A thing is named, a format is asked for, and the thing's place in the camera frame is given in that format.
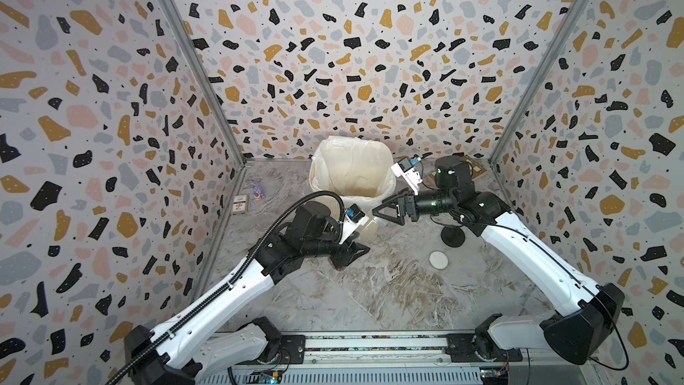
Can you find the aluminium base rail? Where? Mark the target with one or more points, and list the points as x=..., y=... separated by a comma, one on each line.
x=416, y=357

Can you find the small card box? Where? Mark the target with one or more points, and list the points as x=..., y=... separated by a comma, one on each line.
x=240, y=204

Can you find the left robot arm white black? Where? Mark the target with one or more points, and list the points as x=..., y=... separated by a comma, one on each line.
x=185, y=350

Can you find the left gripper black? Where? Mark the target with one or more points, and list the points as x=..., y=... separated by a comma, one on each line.
x=348, y=254

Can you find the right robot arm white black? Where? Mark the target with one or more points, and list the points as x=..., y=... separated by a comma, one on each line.
x=583, y=314

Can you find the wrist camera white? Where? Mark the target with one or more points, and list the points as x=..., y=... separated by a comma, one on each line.
x=406, y=169
x=354, y=222

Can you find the black jar lid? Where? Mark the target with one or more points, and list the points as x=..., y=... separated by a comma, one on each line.
x=453, y=236

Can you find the wooden chessboard box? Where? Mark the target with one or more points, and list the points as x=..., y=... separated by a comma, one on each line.
x=477, y=169

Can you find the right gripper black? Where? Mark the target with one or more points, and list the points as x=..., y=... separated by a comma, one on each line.
x=391, y=205

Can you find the white jar lid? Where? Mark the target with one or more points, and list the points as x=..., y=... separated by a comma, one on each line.
x=438, y=260

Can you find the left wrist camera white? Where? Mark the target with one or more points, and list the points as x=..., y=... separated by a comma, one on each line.
x=354, y=222

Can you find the cream ribbed trash bin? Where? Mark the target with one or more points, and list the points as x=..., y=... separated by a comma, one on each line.
x=368, y=214

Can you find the white plastic bin liner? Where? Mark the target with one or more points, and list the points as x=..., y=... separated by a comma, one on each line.
x=352, y=171

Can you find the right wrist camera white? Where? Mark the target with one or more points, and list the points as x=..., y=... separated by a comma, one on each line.
x=406, y=169

